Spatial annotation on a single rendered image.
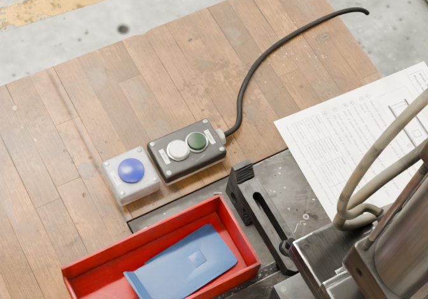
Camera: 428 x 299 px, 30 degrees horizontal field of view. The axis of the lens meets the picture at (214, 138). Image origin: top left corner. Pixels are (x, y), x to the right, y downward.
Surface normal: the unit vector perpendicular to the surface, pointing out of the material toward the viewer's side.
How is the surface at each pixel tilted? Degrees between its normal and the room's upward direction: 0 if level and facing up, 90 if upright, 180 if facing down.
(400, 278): 90
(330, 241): 0
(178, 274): 0
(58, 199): 0
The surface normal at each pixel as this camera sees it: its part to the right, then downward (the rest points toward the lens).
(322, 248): 0.10, -0.47
